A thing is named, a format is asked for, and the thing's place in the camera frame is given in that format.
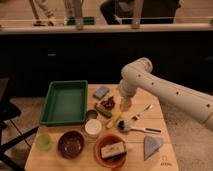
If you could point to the yellow banana toy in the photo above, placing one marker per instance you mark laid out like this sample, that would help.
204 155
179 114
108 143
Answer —
113 120

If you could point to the purple bowl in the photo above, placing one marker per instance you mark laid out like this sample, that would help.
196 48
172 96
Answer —
70 144

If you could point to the black chair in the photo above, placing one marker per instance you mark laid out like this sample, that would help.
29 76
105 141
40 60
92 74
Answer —
8 111

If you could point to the green cucumber toy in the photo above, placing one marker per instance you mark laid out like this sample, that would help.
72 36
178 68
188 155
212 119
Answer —
102 111

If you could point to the small dark metal cup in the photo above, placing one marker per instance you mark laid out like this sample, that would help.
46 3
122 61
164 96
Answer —
91 114

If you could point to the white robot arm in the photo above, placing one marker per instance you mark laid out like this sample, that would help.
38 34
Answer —
137 74

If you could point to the blue sponge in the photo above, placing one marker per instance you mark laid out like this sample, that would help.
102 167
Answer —
101 92

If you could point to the green plastic tray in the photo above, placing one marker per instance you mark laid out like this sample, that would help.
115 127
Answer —
65 103

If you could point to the white round container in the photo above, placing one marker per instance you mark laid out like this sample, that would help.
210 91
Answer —
93 128

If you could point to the light green cup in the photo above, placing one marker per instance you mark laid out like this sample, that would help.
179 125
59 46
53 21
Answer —
43 142

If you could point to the silver fork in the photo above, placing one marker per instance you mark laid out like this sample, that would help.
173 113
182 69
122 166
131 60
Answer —
138 115

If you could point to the orange bowl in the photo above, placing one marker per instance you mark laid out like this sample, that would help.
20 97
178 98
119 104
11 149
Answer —
113 162

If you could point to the black bristle brush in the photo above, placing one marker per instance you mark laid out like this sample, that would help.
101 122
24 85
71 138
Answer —
125 127

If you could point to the grey folded cloth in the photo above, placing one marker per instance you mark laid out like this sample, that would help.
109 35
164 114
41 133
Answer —
151 145

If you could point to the brown pretzel toy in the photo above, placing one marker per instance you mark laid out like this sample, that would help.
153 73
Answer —
109 103

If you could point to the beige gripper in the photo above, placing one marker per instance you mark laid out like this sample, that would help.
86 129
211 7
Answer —
125 104

